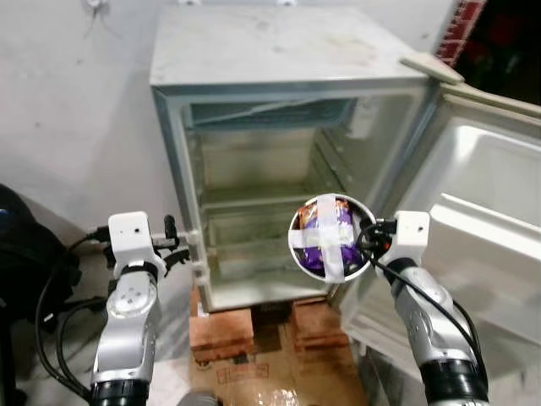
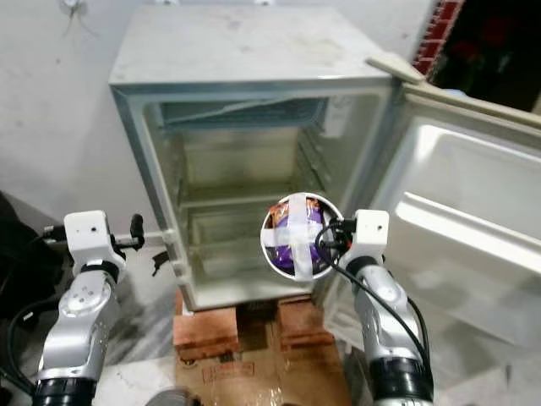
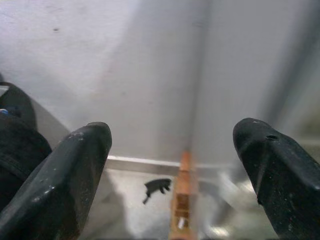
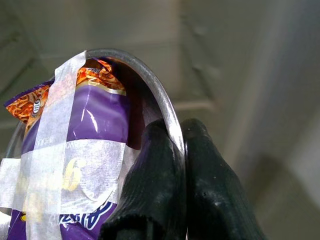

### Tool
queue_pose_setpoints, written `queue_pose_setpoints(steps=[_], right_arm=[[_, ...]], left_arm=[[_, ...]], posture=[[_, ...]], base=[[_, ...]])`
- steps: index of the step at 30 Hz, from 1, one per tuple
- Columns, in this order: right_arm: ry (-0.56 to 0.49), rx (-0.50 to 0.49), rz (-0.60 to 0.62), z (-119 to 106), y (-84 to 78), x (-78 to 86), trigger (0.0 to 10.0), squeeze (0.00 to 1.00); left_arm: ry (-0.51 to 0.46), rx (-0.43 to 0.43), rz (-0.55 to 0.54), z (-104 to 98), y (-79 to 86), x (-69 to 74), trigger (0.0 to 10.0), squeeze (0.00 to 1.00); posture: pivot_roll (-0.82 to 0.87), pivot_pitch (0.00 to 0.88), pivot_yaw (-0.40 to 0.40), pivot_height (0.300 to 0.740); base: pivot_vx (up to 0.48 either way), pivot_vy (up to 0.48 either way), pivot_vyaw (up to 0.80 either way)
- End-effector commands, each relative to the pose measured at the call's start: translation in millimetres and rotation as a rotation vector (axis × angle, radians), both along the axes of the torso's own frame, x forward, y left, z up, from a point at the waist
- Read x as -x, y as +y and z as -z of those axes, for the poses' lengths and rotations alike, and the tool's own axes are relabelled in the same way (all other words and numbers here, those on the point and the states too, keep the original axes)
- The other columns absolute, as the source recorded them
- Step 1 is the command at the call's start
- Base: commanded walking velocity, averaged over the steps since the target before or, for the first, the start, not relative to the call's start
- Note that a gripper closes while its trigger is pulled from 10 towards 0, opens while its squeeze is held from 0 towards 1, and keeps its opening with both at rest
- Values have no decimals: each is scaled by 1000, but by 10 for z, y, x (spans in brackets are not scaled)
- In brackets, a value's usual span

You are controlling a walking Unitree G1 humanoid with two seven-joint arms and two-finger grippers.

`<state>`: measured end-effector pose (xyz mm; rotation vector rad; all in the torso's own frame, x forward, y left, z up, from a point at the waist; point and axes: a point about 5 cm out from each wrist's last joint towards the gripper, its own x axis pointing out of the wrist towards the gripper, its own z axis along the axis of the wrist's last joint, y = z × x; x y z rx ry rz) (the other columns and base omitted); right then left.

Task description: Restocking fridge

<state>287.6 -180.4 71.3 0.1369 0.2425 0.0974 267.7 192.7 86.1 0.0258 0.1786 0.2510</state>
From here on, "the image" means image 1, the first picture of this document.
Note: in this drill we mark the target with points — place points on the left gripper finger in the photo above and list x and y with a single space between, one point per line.
170 230

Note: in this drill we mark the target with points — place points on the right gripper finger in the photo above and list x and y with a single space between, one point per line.
369 230

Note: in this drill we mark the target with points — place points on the purple taped snack packet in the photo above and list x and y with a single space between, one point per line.
325 228

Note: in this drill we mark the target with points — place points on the round metal plate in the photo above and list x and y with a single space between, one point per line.
297 254

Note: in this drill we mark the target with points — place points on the white fridge door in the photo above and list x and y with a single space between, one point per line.
490 220

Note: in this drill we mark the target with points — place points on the small white fridge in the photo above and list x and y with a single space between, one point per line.
270 51

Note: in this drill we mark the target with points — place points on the red brick stack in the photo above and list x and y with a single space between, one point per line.
319 326
221 326

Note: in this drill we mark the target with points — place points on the red patterned cloth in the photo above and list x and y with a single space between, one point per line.
461 30

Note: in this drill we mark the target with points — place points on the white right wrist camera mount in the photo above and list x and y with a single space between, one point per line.
410 237

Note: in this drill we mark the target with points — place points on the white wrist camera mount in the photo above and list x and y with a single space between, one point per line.
410 237
131 241

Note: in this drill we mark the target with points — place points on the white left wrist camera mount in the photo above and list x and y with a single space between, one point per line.
131 241

